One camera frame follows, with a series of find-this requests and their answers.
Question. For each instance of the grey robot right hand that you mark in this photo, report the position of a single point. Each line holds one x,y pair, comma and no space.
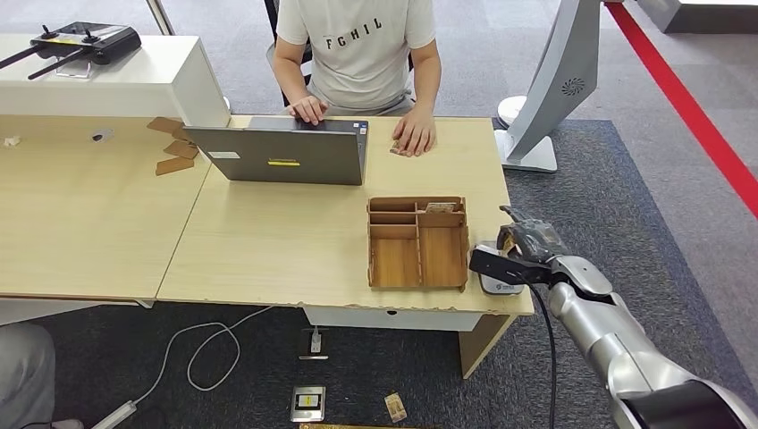
533,240

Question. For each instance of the person's right hand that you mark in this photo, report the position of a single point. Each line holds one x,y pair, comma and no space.
308,109

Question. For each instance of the person's left hand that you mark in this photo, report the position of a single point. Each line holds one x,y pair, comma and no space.
414,133

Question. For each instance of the brown patterned card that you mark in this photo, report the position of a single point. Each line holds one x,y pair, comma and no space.
394,148

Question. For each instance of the person's ID card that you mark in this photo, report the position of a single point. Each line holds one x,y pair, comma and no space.
507,244

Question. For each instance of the wooden desk organizer tray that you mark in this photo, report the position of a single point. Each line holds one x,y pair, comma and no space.
394,263

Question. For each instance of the person's left forearm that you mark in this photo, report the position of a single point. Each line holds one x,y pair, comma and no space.
426,83

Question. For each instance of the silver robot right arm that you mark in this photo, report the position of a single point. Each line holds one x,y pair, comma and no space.
604,331

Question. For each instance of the person's right forearm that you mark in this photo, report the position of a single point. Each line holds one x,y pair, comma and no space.
290,77

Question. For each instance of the grey white card reader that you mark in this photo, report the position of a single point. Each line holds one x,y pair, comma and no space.
503,289

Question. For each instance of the person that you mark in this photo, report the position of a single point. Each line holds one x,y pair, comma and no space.
361,65

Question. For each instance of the patterned card on floor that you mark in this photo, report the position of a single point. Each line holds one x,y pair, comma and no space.
395,408

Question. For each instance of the person's leg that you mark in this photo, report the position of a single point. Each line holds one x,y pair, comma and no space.
23,379

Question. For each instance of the grey laptop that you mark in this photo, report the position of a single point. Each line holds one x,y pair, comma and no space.
284,157

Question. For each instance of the white round base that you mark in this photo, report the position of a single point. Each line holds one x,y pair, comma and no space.
510,109

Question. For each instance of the wooden desk leg panel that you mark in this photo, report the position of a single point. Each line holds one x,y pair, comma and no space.
480,346

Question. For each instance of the brown cardboard piece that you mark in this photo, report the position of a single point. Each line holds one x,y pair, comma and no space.
180,135
175,166
180,149
164,125

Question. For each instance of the white under-desk drawer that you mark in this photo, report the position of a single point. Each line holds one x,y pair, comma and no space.
414,320

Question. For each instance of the white cabinet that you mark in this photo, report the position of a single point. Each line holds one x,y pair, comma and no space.
148,77

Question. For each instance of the grey kiosk stand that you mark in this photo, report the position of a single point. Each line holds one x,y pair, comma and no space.
562,59

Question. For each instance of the metal pole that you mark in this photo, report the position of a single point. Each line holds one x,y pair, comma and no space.
161,18

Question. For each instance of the red barrier strip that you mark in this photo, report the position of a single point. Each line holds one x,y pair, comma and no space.
681,100

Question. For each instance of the grey desk grommet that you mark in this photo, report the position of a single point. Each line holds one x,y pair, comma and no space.
102,135

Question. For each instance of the black remote controller with antennas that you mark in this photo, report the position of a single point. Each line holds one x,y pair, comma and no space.
101,41

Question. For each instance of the white plug adapter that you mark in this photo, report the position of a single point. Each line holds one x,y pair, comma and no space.
315,342

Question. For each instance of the clear acrylic stand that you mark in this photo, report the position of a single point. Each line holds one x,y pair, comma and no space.
74,71

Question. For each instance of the dark floor outlet plate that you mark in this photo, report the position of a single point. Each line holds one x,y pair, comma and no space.
303,349

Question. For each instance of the silver floor socket box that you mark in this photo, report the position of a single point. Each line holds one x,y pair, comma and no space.
308,404

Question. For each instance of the grey platform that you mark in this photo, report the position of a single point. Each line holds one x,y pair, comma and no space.
710,21

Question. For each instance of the small white object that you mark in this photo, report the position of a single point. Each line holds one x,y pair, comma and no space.
10,141

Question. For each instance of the white power strip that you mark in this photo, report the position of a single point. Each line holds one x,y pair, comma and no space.
115,414

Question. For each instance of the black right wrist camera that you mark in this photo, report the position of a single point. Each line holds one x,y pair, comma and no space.
497,266

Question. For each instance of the white desk frame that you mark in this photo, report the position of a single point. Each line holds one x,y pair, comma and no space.
35,311

